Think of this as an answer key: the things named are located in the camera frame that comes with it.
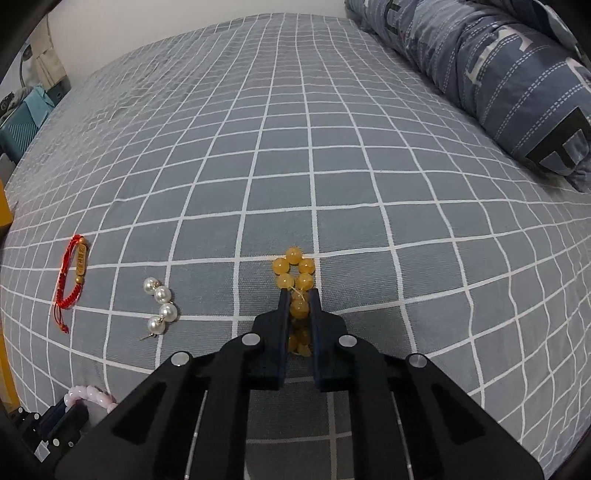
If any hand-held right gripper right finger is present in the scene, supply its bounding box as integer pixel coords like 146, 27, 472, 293
309, 289, 544, 480

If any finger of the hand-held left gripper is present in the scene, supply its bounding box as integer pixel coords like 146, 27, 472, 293
13, 401, 71, 437
34, 406, 90, 468

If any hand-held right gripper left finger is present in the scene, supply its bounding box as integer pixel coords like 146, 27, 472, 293
55, 289, 293, 480

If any pink bead bracelet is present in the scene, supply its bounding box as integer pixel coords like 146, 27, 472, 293
65, 385, 120, 428

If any yellow bead bracelet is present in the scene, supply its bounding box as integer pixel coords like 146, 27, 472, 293
273, 247, 317, 358

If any pearl earring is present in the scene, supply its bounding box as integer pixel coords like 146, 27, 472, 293
143, 277, 173, 304
139, 302, 179, 342

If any grey checked bed sheet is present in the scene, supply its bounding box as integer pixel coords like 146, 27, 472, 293
0, 13, 591, 480

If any yellow board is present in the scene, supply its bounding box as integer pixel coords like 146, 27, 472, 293
0, 179, 13, 241

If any teal ribbed box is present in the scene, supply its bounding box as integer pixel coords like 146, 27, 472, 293
0, 87, 57, 163

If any blue patterned pillow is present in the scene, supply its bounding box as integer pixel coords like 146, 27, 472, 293
344, 0, 591, 193

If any white cabinet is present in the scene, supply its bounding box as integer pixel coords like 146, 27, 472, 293
28, 36, 71, 95

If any red string bracelet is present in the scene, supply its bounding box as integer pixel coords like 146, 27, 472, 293
54, 234, 89, 334

